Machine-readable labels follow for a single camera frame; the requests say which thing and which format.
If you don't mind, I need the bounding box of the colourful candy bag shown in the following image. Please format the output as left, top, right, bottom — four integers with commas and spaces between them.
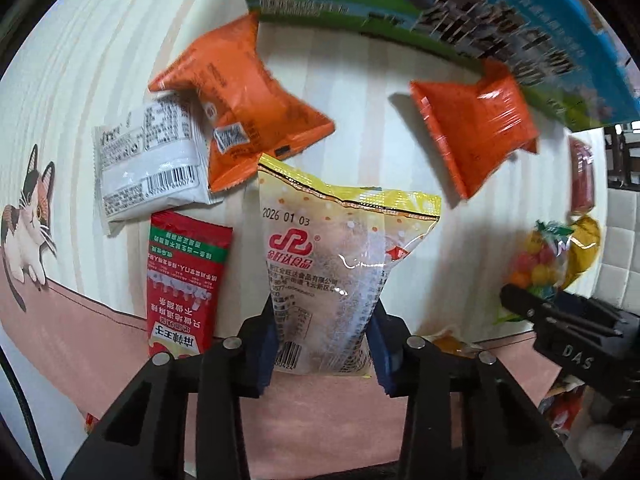
495, 220, 576, 323

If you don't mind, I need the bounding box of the cat printed table mat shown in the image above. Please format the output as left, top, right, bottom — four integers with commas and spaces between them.
0, 0, 608, 480

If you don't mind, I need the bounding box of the white snack packet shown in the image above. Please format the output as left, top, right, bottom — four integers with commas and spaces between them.
92, 91, 223, 236

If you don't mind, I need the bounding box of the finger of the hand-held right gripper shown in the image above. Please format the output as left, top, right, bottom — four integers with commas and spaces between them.
500, 284, 625, 339
555, 290, 640, 332

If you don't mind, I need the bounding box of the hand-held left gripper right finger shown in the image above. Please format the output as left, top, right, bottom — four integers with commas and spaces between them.
366, 300, 576, 480

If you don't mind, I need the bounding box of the yellow clear snack packet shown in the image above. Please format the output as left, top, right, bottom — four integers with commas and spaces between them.
257, 154, 443, 378

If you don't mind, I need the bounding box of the white soft object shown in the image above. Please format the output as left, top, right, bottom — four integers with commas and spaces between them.
574, 420, 640, 472

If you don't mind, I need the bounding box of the red plastic bag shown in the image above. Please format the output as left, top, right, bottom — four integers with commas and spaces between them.
544, 384, 587, 437

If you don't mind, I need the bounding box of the orange snack packet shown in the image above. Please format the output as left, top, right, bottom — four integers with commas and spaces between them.
409, 57, 540, 201
148, 11, 336, 193

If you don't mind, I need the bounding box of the dark wooden chair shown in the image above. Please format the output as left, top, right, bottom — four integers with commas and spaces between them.
602, 120, 640, 187

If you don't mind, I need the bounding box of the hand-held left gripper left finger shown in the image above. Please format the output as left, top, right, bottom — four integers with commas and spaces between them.
60, 300, 277, 480

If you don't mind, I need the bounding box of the red green snack packet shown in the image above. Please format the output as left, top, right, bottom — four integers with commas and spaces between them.
146, 211, 234, 361

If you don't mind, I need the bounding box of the printed cardboard box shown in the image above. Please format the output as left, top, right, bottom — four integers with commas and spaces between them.
234, 0, 636, 133

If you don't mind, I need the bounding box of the black cable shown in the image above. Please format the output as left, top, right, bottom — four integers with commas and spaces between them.
0, 347, 53, 480

